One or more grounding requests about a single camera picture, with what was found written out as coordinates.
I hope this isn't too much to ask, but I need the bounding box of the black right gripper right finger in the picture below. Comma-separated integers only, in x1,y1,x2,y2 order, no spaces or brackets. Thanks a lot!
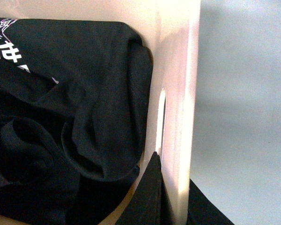
186,180,234,225

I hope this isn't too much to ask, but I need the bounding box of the beige plastic laundry hamper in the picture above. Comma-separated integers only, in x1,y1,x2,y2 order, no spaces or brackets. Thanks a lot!
0,0,201,225

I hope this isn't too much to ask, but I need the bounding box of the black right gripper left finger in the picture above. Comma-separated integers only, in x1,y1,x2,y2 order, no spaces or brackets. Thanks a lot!
116,152,173,225

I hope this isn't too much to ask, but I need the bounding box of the black printed t-shirt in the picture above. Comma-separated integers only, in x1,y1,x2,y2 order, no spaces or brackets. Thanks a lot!
0,18,153,225

